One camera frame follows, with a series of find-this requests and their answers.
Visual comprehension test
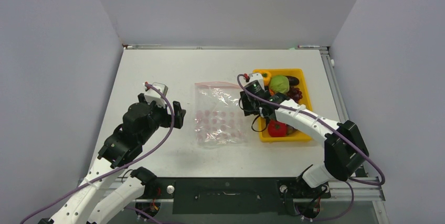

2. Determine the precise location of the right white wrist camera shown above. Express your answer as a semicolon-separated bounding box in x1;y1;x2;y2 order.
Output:
243;72;264;89

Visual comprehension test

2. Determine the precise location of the red grape bunch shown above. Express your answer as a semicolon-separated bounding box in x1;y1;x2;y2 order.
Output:
287;86;303;103

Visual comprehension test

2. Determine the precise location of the green cabbage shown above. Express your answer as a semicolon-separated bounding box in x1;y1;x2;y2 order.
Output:
269;75;290;94

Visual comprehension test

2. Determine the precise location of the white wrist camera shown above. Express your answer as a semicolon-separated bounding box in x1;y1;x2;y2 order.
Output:
143;82;168;108
243;72;264;89

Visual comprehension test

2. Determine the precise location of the yellow plastic tray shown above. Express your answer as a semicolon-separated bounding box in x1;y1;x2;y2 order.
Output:
253;69;312;142

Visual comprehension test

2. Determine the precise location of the long purple eggplant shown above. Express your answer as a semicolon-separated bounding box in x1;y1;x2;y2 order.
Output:
286;76;300;86

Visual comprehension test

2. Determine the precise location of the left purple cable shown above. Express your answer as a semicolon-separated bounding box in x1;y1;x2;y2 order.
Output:
19;82;176;224

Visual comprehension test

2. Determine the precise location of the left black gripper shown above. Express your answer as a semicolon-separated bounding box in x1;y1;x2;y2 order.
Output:
138;93;185;144

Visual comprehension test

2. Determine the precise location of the aluminium frame rail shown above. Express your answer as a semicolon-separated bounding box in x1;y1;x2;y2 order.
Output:
122;44;387;202

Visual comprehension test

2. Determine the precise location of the clear zip top bag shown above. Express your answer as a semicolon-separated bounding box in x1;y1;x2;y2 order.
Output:
194;81;247;148

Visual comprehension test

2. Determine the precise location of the purple cable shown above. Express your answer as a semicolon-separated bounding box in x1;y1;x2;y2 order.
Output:
19;82;176;224
237;73;386;187

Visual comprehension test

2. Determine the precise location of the red tomato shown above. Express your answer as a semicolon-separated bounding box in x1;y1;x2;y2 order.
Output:
267;120;288;137

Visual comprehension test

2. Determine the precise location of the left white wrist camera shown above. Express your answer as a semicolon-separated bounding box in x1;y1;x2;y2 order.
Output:
143;82;168;108

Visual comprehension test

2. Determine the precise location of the yellow bell pepper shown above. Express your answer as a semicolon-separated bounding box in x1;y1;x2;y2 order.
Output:
258;70;272;86

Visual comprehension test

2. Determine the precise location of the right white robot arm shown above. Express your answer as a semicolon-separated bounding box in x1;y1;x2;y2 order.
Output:
243;80;369;197

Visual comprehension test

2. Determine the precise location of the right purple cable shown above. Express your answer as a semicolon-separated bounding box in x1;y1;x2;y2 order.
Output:
237;73;386;187

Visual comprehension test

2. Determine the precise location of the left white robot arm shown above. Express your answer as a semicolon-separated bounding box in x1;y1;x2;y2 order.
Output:
40;84;186;223

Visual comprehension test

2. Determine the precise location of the black loop cable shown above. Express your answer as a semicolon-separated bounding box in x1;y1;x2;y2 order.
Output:
238;97;270;133

